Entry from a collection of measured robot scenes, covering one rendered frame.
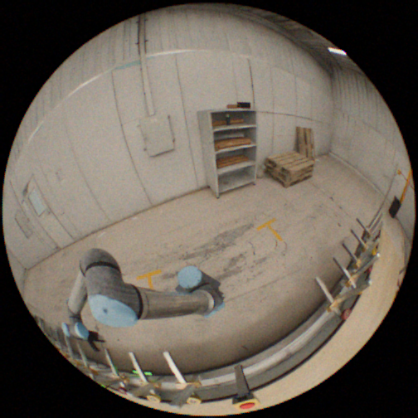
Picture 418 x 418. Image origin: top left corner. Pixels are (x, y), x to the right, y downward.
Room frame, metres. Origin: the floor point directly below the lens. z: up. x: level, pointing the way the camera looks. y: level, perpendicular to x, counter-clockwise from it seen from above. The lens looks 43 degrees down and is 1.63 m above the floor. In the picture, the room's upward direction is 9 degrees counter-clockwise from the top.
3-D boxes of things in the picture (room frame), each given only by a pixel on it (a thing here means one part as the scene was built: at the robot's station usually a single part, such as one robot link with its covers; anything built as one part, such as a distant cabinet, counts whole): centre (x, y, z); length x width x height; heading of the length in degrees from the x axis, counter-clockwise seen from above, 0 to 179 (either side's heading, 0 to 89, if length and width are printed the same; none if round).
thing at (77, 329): (-0.21, 0.75, 1.14); 0.12 x 0.12 x 0.09; 28
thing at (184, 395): (-0.47, 0.23, 0.92); 0.03 x 0.03 x 0.48; 16
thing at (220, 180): (2.32, -0.54, 0.78); 0.90 x 0.45 x 1.55; 108
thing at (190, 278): (0.28, 0.17, 0.79); 0.17 x 0.15 x 0.18; 28
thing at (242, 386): (-0.40, -0.02, 0.93); 0.05 x 0.04 x 0.45; 106
